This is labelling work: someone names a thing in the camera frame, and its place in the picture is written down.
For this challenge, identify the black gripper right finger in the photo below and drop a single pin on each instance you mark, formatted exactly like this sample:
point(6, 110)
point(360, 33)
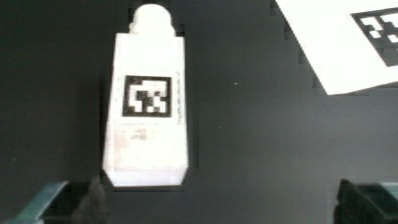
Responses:
point(367, 203)

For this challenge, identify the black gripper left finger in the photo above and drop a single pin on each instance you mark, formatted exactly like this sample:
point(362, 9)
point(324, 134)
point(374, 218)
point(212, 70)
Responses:
point(68, 203)

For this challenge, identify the white table leg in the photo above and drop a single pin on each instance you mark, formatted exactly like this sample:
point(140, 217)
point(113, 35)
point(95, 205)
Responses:
point(147, 140)

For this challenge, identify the white sheet with fiducial tags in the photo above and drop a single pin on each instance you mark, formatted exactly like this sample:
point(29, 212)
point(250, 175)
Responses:
point(347, 33)

